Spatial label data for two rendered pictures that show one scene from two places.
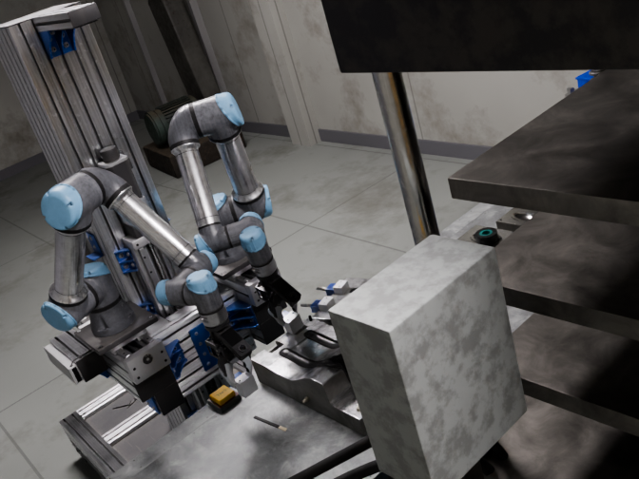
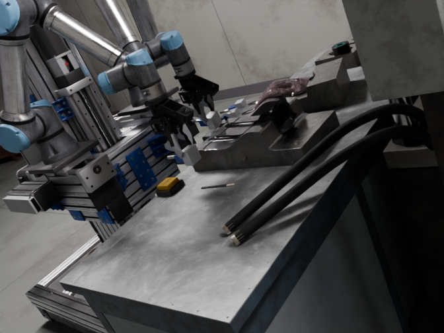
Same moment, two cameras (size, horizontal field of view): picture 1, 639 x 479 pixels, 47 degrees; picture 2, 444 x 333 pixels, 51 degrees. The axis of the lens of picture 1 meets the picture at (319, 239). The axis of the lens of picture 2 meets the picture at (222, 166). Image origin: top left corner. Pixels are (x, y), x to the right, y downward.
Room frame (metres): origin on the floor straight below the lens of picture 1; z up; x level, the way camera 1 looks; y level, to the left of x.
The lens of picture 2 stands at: (0.38, 0.49, 1.42)
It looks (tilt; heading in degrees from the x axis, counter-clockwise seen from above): 21 degrees down; 351
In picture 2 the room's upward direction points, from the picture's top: 25 degrees counter-clockwise
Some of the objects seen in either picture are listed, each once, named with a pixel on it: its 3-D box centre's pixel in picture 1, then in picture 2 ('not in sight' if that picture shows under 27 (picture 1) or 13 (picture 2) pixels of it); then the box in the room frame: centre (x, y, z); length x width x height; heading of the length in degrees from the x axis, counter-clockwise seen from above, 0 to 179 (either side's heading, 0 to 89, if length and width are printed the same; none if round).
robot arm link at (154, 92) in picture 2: (213, 316); (153, 91); (1.86, 0.35, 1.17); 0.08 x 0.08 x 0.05
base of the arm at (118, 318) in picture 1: (108, 312); (55, 144); (2.26, 0.75, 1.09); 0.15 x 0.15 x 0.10
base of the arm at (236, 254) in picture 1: (226, 243); (142, 90); (2.53, 0.33, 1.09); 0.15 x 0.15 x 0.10
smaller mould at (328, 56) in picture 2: (487, 246); (341, 58); (2.37, -0.58, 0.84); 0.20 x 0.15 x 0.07; 35
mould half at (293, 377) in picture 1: (332, 364); (257, 133); (1.90, 0.08, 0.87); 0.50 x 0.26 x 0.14; 35
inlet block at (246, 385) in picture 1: (236, 379); (180, 156); (1.88, 0.36, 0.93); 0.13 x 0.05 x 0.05; 35
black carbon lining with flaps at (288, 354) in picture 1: (326, 348); (250, 120); (1.92, 0.08, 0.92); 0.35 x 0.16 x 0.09; 35
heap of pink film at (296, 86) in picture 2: not in sight; (280, 88); (2.17, -0.16, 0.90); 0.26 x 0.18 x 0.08; 52
